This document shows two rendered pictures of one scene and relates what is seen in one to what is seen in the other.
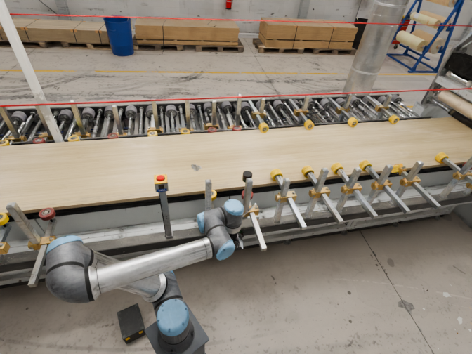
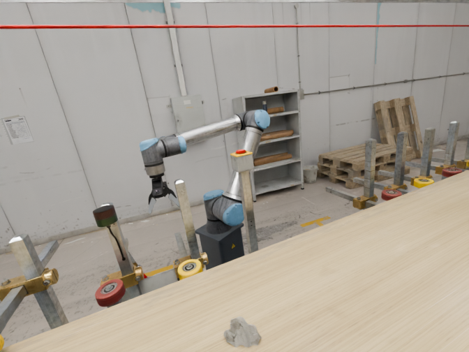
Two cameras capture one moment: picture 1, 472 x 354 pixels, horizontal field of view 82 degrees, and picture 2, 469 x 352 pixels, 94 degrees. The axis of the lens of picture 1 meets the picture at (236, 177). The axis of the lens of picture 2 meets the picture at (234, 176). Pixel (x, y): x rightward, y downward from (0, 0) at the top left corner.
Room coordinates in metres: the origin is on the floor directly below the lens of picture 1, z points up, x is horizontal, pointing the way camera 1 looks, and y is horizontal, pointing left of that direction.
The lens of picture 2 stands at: (1.92, 0.32, 1.39)
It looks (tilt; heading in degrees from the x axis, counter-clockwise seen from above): 17 degrees down; 177
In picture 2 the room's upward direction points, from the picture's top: 8 degrees counter-clockwise
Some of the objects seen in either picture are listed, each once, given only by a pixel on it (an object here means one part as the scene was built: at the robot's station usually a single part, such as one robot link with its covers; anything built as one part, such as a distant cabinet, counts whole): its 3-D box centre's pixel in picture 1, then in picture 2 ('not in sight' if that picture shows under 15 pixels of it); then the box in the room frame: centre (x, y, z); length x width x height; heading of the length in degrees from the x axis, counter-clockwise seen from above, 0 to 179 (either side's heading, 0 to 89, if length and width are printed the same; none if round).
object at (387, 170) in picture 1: (375, 189); not in sight; (1.49, -1.04, 0.90); 0.04 x 0.04 x 0.48; 17
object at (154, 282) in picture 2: (240, 224); (144, 289); (1.17, -0.06, 0.75); 0.26 x 0.01 x 0.10; 107
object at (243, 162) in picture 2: (161, 183); (241, 162); (1.06, 0.41, 1.18); 0.07 x 0.07 x 0.08; 17
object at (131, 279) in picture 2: (248, 211); (123, 279); (1.21, -0.10, 0.85); 0.14 x 0.06 x 0.05; 107
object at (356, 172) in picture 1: (345, 193); not in sight; (1.42, -0.80, 0.90); 0.04 x 0.04 x 0.48; 17
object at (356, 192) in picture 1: (354, 189); not in sight; (1.41, -0.84, 0.95); 0.50 x 0.04 x 0.04; 17
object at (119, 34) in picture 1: (121, 36); not in sight; (6.37, 2.84, 0.36); 0.59 x 0.57 x 0.73; 13
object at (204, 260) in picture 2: not in sight; (191, 263); (1.14, 0.13, 0.81); 0.14 x 0.06 x 0.05; 107
